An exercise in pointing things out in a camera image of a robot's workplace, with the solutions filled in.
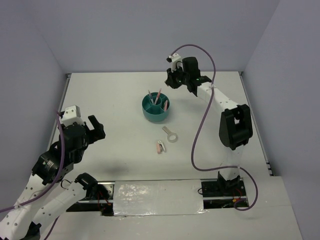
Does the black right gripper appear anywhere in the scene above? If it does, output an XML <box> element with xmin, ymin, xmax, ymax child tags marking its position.
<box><xmin>166</xmin><ymin>64</ymin><xmax>190</xmax><ymax>89</ymax></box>

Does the pink highlighter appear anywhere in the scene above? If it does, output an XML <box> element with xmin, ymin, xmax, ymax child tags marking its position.
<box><xmin>163</xmin><ymin>100</ymin><xmax>168</xmax><ymax>112</ymax></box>

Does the pink gel pen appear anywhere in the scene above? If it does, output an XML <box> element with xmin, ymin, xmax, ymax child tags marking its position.
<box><xmin>154</xmin><ymin>88</ymin><xmax>162</xmax><ymax>105</ymax></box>

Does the blue ballpoint pen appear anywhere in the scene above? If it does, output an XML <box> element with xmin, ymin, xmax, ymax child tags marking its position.
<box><xmin>148</xmin><ymin>90</ymin><xmax>155</xmax><ymax>105</ymax></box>

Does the clear tape roll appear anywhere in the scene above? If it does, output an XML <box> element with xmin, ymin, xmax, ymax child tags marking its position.
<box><xmin>167</xmin><ymin>133</ymin><xmax>178</xmax><ymax>143</ymax></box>

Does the pink mini stapler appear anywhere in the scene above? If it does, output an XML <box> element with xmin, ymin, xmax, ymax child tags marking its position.
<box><xmin>156</xmin><ymin>140</ymin><xmax>166</xmax><ymax>154</ymax></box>

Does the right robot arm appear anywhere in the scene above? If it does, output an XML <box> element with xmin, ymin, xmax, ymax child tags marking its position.
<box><xmin>165</xmin><ymin>53</ymin><xmax>253</xmax><ymax>196</ymax></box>

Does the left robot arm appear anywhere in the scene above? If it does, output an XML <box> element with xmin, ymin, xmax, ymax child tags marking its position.
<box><xmin>0</xmin><ymin>111</ymin><xmax>106</xmax><ymax>240</ymax></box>

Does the teal round desk organizer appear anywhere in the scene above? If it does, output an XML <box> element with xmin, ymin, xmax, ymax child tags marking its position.
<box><xmin>141</xmin><ymin>93</ymin><xmax>171</xmax><ymax>123</ymax></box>

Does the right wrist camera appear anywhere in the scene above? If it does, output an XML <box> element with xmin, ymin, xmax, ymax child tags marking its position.
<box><xmin>166</xmin><ymin>53</ymin><xmax>182</xmax><ymax>72</ymax></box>

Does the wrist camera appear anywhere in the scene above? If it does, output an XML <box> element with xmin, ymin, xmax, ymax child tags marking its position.
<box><xmin>61</xmin><ymin>105</ymin><xmax>83</xmax><ymax>127</ymax></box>
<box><xmin>166</xmin><ymin>53</ymin><xmax>182</xmax><ymax>72</ymax></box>

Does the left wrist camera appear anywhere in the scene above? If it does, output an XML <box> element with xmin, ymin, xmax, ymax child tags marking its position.
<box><xmin>61</xmin><ymin>105</ymin><xmax>83</xmax><ymax>127</ymax></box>

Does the left aluminium table rail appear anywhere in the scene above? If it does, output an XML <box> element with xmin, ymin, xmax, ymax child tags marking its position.
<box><xmin>41</xmin><ymin>73</ymin><xmax>71</xmax><ymax>173</ymax></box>

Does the aluminium table rail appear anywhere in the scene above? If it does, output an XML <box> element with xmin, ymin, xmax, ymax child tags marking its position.
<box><xmin>41</xmin><ymin>73</ymin><xmax>71</xmax><ymax>173</ymax></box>
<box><xmin>238</xmin><ymin>71</ymin><xmax>275</xmax><ymax>177</ymax></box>

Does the right aluminium table rail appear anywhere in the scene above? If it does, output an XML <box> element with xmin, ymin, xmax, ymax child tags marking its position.
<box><xmin>238</xmin><ymin>71</ymin><xmax>275</xmax><ymax>177</ymax></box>

